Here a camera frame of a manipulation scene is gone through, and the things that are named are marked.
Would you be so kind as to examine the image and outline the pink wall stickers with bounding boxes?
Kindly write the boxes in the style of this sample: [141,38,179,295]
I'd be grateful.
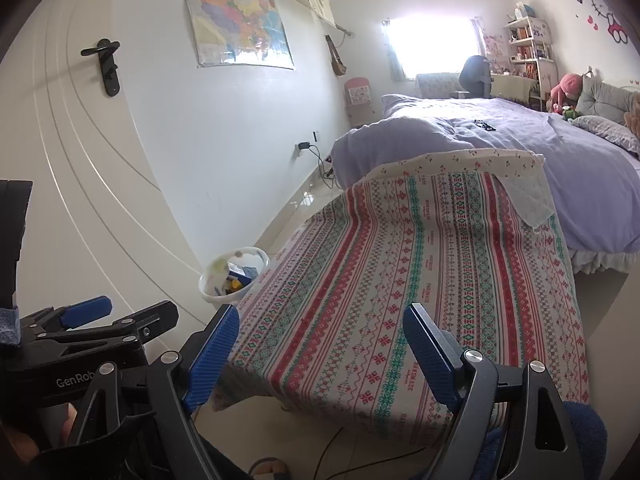
[560,0,633,46]

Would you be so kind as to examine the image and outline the white printed plastic bucket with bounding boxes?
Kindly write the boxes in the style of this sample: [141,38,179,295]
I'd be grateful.
[198,246,271,306]

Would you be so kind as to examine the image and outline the blue small box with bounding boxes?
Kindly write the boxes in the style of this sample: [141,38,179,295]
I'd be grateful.
[227,261,261,283]

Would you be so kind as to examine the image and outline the bright window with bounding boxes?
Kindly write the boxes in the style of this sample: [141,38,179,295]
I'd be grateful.
[382,16,488,81]

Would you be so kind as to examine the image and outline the desk with floral cloth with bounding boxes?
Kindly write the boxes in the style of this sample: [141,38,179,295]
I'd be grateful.
[415,72,538,106]

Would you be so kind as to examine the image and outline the person's left hand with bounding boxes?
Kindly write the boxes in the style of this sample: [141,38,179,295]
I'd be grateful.
[0,404,80,466]

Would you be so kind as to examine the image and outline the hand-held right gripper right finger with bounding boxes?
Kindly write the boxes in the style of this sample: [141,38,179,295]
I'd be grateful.
[403,303,586,480]

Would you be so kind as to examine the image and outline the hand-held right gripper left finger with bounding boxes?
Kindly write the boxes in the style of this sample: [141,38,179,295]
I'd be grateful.
[65,304,241,480]

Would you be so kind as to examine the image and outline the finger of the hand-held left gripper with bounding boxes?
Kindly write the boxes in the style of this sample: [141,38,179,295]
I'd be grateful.
[57,296,114,327]
[112,301,180,346]

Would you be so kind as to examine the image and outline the pink small stand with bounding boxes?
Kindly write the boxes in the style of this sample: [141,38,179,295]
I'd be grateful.
[344,77,375,128]

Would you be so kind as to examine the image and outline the thin black floor cable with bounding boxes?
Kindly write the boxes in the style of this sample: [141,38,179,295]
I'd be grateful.
[310,425,431,480]

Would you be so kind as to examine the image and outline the grey patterned pillow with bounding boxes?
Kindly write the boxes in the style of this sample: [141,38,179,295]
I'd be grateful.
[570,115,640,153]

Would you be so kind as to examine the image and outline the purple bed blanket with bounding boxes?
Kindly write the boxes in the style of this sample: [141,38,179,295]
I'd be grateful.
[331,94,640,268]

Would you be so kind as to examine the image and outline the white bookshelf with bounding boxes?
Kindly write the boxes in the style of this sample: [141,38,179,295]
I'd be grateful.
[502,15,558,111]

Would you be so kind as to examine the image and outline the brown ukulele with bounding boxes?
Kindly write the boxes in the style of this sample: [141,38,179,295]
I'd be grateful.
[325,35,347,77]

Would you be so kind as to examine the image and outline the colourful wall map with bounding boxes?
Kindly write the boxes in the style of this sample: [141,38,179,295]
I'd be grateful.
[179,0,296,72]

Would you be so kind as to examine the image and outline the black charger cable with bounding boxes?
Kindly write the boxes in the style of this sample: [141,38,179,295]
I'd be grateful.
[309,146,335,177]

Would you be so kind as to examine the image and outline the black door handle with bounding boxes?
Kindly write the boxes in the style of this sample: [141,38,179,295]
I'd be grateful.
[80,38,122,97]

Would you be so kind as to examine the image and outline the white door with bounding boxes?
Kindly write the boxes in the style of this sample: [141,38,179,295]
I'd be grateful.
[0,0,211,341]

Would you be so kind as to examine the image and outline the pink plush toy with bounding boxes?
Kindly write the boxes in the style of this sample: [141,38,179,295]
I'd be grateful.
[550,73,583,113]

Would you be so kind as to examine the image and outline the white bed skirt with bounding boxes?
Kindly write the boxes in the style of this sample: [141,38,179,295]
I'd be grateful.
[570,247,640,276]

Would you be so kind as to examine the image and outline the patterned striped tablecloth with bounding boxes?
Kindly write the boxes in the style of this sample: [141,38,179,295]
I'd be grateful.
[210,150,591,453]

